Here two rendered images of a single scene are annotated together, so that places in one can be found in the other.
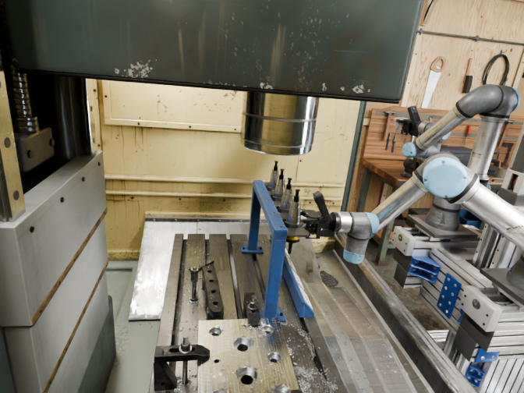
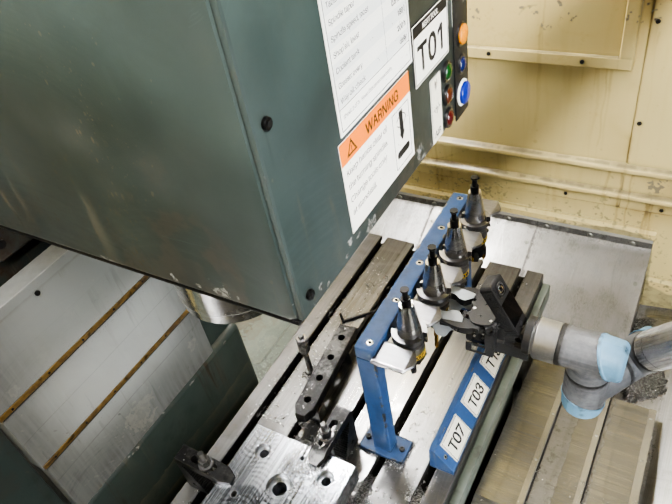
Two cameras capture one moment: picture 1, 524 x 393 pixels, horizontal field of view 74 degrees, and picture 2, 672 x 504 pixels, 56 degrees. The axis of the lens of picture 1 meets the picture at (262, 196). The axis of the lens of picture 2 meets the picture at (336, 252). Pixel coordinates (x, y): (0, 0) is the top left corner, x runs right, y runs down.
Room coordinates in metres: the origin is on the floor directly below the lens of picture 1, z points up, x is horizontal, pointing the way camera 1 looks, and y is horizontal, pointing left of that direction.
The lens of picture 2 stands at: (0.43, -0.58, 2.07)
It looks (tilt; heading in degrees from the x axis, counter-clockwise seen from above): 41 degrees down; 48
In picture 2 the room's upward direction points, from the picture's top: 12 degrees counter-clockwise
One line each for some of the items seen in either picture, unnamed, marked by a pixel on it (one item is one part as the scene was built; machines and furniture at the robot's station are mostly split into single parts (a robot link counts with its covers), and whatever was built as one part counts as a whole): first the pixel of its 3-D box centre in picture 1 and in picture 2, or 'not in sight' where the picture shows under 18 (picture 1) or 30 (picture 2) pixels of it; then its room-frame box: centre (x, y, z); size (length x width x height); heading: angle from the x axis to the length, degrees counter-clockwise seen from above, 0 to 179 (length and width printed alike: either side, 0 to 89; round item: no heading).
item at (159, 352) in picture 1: (182, 360); (208, 472); (0.65, 0.16, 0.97); 0.13 x 0.03 x 0.15; 101
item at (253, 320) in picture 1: (251, 315); (331, 442); (0.84, 0.00, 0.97); 0.13 x 0.03 x 0.15; 11
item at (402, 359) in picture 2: (297, 231); (396, 358); (0.94, -0.12, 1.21); 0.07 x 0.05 x 0.01; 101
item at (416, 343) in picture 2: (293, 224); (409, 335); (0.99, -0.11, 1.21); 0.06 x 0.06 x 0.03
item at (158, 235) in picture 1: (233, 274); (445, 321); (1.39, 0.10, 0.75); 0.89 x 0.70 x 0.26; 101
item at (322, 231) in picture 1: (319, 223); (500, 329); (1.12, -0.21, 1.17); 0.12 x 0.08 x 0.09; 101
